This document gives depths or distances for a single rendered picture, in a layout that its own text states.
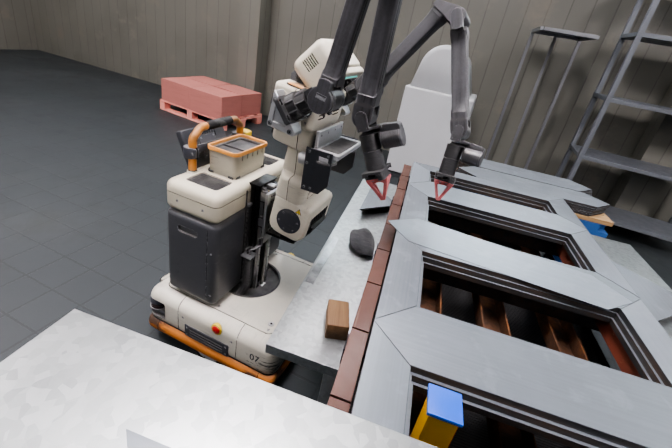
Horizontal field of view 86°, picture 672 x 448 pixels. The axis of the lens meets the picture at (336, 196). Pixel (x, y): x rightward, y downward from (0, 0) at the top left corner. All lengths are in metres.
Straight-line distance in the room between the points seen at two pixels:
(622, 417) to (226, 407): 0.75
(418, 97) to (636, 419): 3.35
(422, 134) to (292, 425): 3.67
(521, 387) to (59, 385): 0.75
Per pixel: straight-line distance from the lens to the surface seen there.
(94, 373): 0.52
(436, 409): 0.73
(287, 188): 1.36
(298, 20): 5.41
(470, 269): 1.19
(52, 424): 0.49
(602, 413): 0.95
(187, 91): 5.12
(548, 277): 1.29
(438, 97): 3.90
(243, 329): 1.60
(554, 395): 0.91
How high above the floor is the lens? 1.44
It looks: 25 degrees down
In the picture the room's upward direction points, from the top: 11 degrees clockwise
